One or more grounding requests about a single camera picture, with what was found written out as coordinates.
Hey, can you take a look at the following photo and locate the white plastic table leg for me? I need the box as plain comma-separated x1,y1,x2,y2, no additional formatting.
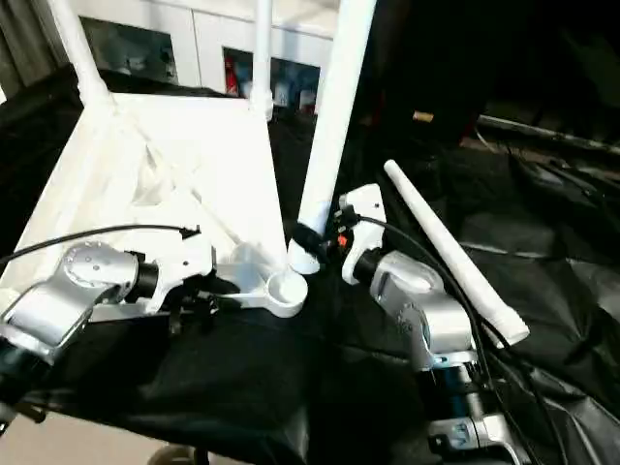
287,0,380,276
383,160,531,348
248,0,278,118
47,0,118,111

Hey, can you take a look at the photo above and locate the white plastic table top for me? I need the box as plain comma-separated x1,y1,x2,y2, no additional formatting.
0,91,310,320

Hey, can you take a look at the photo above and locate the black mat cloth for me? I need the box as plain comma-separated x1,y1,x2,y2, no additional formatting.
0,67,620,465

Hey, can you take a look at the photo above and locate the white display cabinet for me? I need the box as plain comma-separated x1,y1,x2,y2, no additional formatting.
47,0,363,118

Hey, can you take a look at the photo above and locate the long black rod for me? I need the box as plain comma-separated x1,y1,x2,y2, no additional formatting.
477,113,620,152

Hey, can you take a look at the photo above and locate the dark tall cabinet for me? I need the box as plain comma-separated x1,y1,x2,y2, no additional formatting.
357,0,620,146

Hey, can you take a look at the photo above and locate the grey curtain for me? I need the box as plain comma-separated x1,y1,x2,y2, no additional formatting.
0,0,70,102

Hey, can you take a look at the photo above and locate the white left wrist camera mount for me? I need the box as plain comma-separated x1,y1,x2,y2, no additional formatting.
142,227,218,317

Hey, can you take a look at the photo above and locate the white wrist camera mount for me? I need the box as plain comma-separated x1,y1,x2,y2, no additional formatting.
338,183,388,288
142,227,218,317

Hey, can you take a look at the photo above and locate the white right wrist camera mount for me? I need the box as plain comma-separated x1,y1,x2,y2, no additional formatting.
338,183,388,288

